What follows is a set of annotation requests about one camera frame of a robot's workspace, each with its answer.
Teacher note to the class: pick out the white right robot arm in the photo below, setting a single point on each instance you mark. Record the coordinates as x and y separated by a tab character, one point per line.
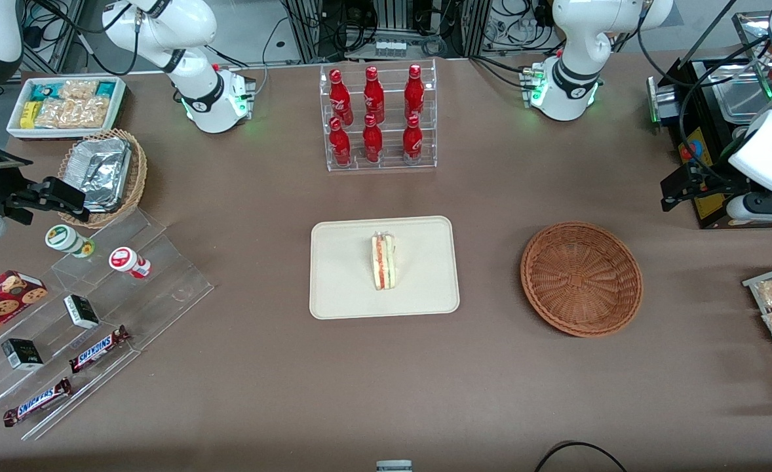
209	98

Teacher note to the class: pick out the silver foil container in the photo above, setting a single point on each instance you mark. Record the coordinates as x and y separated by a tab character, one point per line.
101	172

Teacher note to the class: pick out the teal snack packet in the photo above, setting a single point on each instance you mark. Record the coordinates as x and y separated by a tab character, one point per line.
106	89
46	90

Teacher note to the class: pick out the brown Snickers chocolate bar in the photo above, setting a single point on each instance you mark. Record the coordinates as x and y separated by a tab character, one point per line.
35	402
97	349

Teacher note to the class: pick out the stainless steel lid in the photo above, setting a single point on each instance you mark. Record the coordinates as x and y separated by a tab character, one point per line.
750	36

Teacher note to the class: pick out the green sunflower jar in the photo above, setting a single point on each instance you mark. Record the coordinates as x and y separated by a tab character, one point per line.
65	238

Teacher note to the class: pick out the yellow snack packet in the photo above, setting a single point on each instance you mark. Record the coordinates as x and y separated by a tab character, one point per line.
28	114

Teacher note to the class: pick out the white rectangular snack bin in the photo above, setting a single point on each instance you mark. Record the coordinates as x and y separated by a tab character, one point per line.
120	108

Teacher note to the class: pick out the aluminium frame rack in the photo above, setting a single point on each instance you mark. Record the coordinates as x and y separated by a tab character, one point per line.
307	29

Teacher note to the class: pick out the small black carton box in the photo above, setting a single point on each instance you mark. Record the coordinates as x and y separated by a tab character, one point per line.
22	354
82	311

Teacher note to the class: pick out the clear acrylic stepped shelf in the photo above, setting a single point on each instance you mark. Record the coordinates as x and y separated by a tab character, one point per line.
143	308

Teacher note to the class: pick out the red and white jar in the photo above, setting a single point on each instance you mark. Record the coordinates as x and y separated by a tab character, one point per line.
127	261

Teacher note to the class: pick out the black countertop appliance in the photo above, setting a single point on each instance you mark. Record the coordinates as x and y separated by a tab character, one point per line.
694	118

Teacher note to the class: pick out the clear acrylic bottle rack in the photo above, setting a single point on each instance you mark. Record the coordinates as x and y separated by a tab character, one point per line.
425	141

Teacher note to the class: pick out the clear rice cracker packet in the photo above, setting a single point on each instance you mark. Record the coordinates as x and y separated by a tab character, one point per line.
71	113
78	90

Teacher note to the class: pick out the cream rectangular plastic tray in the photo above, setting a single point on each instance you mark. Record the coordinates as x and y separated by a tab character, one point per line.
347	269

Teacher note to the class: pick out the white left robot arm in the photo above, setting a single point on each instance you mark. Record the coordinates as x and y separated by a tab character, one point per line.
569	85

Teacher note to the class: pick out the red cola bottle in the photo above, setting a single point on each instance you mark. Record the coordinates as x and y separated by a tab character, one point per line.
412	142
414	92
340	95
373	95
340	145
372	142

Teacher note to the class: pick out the stainless steel pan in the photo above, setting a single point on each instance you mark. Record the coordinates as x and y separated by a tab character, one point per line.
743	95

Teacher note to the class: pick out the grey power strip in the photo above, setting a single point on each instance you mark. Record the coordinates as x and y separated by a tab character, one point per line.
390	47

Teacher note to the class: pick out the red tartan cookie box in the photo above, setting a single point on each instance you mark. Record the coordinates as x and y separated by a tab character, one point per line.
2	305

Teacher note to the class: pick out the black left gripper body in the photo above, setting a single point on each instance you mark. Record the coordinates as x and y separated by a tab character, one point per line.
710	185

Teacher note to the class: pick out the brown round wicker basket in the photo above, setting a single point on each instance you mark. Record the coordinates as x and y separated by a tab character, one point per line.
579	278

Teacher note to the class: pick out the light tan wicker basket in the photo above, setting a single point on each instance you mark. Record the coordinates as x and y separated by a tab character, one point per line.
138	170

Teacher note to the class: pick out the plastic triangle sandwich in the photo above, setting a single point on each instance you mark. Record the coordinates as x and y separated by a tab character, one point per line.
384	262

